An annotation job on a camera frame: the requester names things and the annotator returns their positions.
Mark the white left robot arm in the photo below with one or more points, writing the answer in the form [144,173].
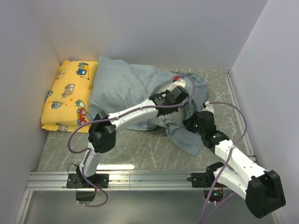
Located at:
[102,133]

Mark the blue-grey pillowcase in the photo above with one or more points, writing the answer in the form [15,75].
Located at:
[119,85]

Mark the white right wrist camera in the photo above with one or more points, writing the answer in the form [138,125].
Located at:
[208,107]

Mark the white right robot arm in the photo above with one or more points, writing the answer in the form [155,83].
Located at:
[261,189]

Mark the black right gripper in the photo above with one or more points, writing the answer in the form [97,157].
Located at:
[188,122]

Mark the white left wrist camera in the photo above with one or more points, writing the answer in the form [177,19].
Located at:
[178,81]

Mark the aluminium front rail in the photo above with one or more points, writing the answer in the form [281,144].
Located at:
[131,180]

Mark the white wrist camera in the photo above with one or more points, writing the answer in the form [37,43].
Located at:
[208,107]
[178,81]

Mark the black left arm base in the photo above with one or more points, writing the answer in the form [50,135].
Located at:
[85,193]

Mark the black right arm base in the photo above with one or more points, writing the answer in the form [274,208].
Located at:
[202,180]

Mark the yellow car-print pillow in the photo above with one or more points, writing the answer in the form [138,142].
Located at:
[66,106]

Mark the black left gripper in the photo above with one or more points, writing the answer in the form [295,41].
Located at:
[167,91]

